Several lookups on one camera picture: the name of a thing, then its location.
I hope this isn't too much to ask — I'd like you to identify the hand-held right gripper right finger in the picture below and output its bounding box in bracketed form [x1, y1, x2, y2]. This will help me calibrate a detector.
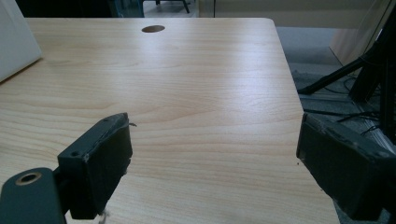
[296, 112, 396, 222]

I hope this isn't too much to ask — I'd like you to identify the black floor cable bundle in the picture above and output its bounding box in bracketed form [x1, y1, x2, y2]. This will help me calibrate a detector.
[303, 76, 382, 136]

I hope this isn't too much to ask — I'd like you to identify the white plastic bin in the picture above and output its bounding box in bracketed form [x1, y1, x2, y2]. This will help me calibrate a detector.
[0, 0, 43, 83]

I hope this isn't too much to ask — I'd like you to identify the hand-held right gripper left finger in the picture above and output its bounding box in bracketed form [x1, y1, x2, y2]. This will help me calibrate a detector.
[57, 112, 134, 220]

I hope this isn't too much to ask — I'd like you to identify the dark cabinet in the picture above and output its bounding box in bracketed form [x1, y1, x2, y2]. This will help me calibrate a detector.
[15, 0, 146, 19]

